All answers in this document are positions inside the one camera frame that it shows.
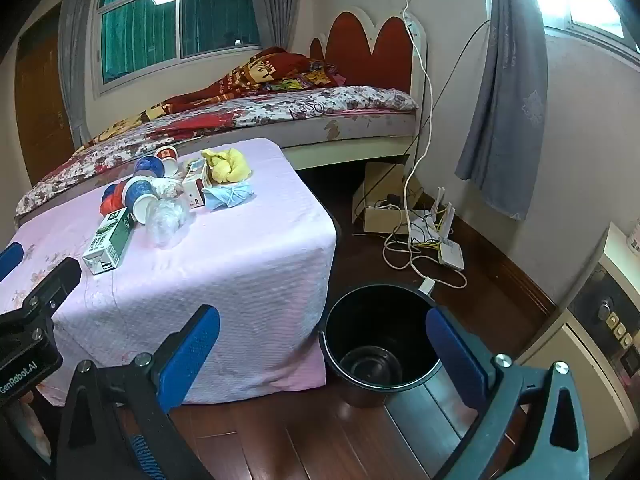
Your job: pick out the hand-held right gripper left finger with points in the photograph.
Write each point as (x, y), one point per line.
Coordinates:
(192, 355)

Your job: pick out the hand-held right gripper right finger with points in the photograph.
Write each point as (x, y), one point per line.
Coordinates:
(457, 360)

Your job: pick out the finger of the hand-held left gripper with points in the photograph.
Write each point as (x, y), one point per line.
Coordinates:
(57, 285)
(10, 260)

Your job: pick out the black plastic bucket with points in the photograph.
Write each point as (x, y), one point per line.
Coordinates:
(350, 320)

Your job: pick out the white tissue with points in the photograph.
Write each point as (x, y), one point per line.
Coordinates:
(169, 187)

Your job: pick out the yellow cloth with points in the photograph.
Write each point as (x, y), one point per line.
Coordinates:
(227, 167)

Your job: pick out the green milk carton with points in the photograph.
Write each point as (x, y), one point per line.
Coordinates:
(107, 242)

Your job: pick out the white power adapter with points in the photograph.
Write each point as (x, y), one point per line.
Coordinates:
(426, 286)

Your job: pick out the red cloth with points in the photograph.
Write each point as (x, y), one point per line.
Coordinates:
(110, 204)

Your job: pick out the pink tablecloth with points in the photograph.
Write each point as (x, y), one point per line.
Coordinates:
(240, 270)

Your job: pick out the white router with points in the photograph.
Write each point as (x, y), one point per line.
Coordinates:
(450, 252)

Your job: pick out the blue cloth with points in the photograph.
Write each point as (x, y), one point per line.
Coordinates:
(114, 191)

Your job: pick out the blue paper cup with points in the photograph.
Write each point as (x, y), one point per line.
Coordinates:
(149, 166)
(140, 197)

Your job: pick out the clear plastic bag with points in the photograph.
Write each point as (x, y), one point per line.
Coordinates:
(167, 222)

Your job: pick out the beige safe cabinet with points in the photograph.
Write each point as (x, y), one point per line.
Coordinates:
(595, 360)

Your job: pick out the brown wooden door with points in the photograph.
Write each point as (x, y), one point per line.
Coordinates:
(42, 105)

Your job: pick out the blue face mask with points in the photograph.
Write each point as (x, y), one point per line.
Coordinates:
(227, 196)

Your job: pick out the red paper cup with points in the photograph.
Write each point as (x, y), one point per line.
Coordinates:
(167, 157)

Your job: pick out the small white red box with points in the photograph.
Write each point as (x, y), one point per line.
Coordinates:
(195, 185)

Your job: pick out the cardboard box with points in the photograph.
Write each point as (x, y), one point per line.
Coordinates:
(380, 185)

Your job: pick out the grey curtain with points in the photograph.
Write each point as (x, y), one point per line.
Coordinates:
(275, 0)
(505, 110)
(75, 60)

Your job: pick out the red printed blanket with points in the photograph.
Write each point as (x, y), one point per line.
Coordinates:
(240, 85)

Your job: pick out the bed with floral sheet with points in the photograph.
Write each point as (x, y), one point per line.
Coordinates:
(310, 110)

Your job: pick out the large window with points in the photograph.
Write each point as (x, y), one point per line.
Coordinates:
(175, 15)

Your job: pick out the colourful pillow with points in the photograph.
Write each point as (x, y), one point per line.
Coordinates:
(310, 77)

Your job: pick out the red heart-shaped headboard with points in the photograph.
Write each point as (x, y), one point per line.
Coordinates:
(370, 55)

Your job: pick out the white power strip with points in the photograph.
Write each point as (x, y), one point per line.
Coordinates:
(411, 22)

